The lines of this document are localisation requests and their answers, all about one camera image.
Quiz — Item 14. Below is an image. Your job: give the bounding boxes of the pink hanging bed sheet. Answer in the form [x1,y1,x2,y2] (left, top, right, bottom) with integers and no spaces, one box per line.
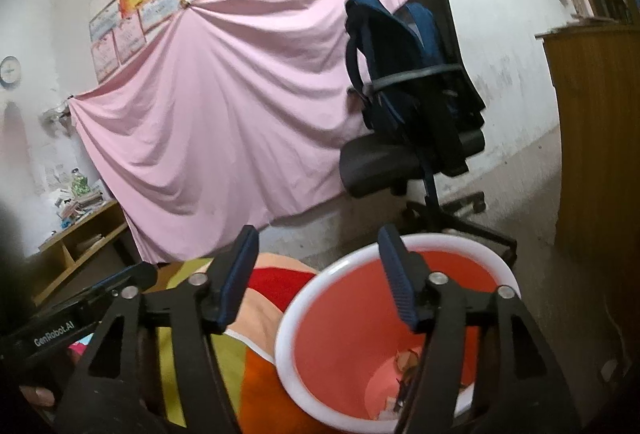
[67,0,418,265]

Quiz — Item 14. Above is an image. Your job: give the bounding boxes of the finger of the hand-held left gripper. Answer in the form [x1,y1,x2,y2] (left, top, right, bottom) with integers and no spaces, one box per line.
[62,261,159,311]

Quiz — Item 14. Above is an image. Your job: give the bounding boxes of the colourful printed blanket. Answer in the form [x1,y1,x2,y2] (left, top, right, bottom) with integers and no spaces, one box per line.
[65,253,331,434]

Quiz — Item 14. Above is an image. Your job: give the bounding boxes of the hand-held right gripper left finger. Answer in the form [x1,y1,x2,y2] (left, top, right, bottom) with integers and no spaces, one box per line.
[55,225,261,434]

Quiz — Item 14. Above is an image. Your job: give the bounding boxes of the wooden shelf unit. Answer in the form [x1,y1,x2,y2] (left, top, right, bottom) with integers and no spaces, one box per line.
[32,199,142,306]

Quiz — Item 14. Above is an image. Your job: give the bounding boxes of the black office chair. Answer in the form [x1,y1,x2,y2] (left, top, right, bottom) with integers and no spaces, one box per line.
[339,0,518,271]

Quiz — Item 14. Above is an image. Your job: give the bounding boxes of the dark blue backpack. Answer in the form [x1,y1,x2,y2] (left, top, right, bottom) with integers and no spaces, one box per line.
[345,0,463,178]

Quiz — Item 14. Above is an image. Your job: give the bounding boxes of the wooden cabinet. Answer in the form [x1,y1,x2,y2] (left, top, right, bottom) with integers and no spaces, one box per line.
[535,21,640,276]

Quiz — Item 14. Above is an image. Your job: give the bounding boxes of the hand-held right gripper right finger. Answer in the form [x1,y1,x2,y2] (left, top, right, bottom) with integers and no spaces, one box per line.
[377,224,583,434]

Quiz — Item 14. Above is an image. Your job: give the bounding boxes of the stack of books and papers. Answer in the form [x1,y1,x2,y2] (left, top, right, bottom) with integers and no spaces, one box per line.
[54,186,109,221]

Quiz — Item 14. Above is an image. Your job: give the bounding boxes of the round wall clock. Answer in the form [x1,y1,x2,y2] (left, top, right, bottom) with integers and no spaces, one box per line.
[0,55,22,88]

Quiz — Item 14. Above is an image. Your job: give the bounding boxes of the person's left hand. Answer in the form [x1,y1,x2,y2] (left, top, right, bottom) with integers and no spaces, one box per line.
[20,384,57,409]

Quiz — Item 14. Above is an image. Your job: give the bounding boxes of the red bin with white rim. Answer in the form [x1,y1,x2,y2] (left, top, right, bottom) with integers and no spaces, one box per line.
[275,234,521,433]

